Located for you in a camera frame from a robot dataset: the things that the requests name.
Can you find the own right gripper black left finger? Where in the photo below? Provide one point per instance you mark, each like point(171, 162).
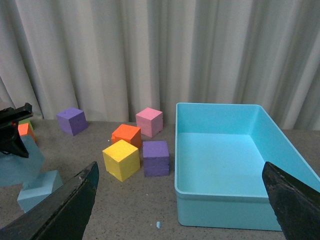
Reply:
point(63, 215)

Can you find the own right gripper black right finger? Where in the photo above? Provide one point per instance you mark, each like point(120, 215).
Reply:
point(295, 204)

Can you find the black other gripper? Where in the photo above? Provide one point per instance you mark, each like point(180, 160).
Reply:
point(10, 140)

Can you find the light blue foam block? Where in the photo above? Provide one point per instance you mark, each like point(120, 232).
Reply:
point(15, 169)
point(35, 191)

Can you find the orange foam block left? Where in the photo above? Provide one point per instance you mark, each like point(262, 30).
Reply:
point(25, 129)

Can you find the orange foam block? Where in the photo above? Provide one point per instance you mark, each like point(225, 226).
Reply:
point(25, 129)
point(129, 133)

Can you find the purple foam block back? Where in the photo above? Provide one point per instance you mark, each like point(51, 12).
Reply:
point(72, 121)

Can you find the purple foam block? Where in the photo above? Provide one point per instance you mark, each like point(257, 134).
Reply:
point(72, 121)
point(156, 158)

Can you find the yellow foam block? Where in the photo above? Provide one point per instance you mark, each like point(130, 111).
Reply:
point(121, 160)

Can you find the light blue plastic bin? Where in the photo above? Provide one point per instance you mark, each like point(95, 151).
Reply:
point(220, 152)

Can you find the orange foam block right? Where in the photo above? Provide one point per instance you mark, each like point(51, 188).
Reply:
point(129, 133)

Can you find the purple foam block right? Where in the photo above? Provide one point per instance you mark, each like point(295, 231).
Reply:
point(156, 158)

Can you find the pink foam block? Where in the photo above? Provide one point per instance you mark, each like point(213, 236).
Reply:
point(150, 121)

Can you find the grey curtain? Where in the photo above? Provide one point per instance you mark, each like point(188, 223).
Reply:
point(114, 58)

